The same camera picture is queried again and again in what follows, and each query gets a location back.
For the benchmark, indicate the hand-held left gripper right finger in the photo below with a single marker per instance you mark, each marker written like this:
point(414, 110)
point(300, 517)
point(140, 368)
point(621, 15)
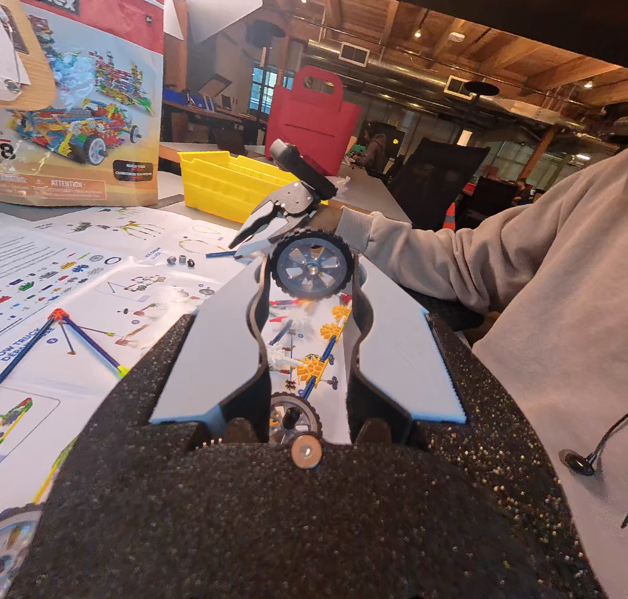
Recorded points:
point(407, 364)

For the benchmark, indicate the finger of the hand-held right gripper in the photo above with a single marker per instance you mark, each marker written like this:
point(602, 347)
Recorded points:
point(285, 234)
point(263, 221)

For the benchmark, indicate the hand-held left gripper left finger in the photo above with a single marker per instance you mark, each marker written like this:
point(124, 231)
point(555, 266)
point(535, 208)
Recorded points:
point(211, 364)

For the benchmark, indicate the yellow plastic bin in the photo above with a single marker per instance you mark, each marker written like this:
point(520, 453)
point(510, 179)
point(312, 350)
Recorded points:
point(226, 187)

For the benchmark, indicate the blue rod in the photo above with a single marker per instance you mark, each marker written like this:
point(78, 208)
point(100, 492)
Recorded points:
point(221, 254)

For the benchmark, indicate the colourful construction toy model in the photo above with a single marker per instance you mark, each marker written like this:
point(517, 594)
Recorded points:
point(312, 368)

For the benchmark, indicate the grey desk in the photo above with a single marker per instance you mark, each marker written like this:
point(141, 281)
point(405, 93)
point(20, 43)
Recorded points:
point(378, 202)

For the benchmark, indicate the red bag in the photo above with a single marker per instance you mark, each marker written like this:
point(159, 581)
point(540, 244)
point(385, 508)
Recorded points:
point(314, 118)

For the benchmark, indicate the beige table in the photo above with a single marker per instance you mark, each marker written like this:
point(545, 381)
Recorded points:
point(378, 192)

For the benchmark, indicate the orange traffic cone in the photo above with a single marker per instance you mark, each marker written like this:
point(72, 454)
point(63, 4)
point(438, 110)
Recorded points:
point(449, 216)

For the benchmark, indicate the printed instruction sheet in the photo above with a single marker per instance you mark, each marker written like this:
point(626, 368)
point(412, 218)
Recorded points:
point(88, 265)

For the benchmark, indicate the blue rod V-shaped assembly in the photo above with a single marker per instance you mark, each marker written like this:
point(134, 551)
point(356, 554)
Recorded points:
point(59, 316)

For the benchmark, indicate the white light panel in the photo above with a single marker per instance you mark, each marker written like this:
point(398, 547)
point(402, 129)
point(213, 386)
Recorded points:
point(221, 1)

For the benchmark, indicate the cardboard toy box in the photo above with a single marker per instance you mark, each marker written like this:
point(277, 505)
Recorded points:
point(88, 89)

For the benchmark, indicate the printed instruction board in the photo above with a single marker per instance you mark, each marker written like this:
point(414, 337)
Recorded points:
point(20, 59)

